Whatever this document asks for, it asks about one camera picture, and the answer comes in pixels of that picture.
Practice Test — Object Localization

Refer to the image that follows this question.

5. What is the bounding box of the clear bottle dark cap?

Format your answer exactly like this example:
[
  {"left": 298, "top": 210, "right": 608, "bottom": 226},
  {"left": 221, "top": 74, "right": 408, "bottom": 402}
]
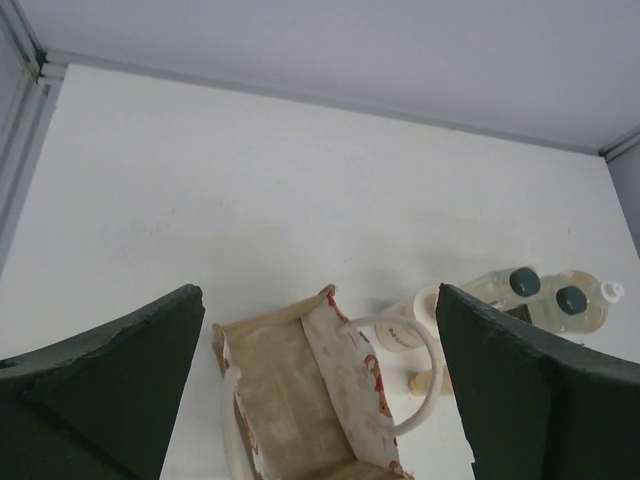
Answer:
[
  {"left": 460, "top": 266, "right": 541, "bottom": 324},
  {"left": 527, "top": 270, "right": 610, "bottom": 334}
]

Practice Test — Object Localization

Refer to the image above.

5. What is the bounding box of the clear bottle white cap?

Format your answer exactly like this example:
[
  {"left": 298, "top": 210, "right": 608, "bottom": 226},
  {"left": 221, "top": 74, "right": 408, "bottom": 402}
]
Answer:
[{"left": 595, "top": 282, "right": 625, "bottom": 307}]

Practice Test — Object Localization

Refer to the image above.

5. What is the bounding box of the aluminium corner post left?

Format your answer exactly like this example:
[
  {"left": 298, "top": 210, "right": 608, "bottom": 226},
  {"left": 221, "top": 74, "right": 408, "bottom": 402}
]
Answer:
[{"left": 1, "top": 0, "right": 46, "bottom": 79}]

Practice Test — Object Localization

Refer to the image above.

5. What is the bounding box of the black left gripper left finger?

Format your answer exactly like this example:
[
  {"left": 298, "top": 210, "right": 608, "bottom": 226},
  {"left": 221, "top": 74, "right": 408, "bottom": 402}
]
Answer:
[{"left": 1, "top": 284, "right": 205, "bottom": 479}]

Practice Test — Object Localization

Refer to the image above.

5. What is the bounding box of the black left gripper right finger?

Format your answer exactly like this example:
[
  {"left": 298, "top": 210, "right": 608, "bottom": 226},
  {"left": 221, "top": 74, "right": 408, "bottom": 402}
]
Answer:
[{"left": 436, "top": 284, "right": 639, "bottom": 479}]

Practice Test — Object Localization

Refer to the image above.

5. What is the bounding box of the cream lotion bottle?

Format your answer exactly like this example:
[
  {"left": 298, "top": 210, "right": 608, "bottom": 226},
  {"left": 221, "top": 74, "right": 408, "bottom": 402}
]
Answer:
[{"left": 375, "top": 285, "right": 440, "bottom": 352}]

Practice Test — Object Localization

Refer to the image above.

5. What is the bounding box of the aluminium corner post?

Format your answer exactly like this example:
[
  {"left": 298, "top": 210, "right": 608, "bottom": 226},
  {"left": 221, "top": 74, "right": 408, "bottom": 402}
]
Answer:
[
  {"left": 1, "top": 0, "right": 46, "bottom": 79},
  {"left": 598, "top": 128, "right": 640, "bottom": 163}
]

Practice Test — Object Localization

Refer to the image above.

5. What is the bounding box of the aluminium corner post right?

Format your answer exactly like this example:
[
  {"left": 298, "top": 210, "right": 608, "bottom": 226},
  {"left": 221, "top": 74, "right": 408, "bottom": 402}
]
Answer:
[{"left": 598, "top": 128, "right": 640, "bottom": 163}]

